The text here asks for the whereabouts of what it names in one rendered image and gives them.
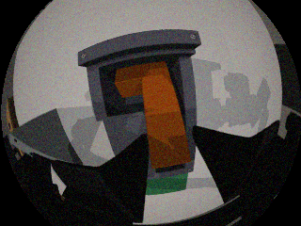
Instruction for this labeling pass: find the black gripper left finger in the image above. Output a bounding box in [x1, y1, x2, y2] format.
[52, 133, 150, 223]

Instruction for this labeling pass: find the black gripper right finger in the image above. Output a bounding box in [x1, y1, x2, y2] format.
[192, 120, 279, 203]

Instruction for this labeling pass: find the orange l-shaped part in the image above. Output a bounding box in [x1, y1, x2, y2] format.
[116, 61, 191, 170]

